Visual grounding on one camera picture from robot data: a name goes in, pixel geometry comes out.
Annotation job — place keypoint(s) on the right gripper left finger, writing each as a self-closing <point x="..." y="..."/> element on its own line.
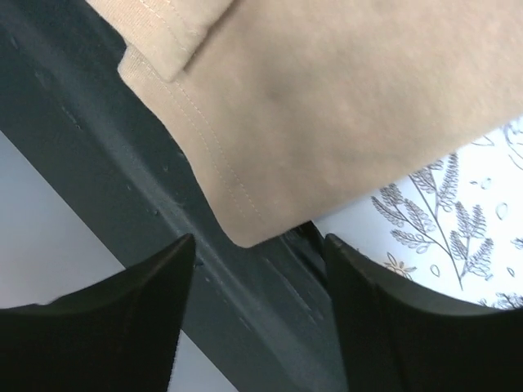
<point x="120" y="334"/>

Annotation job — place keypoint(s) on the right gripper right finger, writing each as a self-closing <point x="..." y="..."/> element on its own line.
<point x="396" y="335"/>

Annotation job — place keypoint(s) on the beige t shirt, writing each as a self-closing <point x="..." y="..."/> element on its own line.
<point x="287" y="110"/>

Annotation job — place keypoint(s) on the floral patterned table mat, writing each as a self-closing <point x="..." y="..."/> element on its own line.
<point x="454" y="226"/>

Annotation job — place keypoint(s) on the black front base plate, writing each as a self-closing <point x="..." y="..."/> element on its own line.
<point x="262" y="315"/>

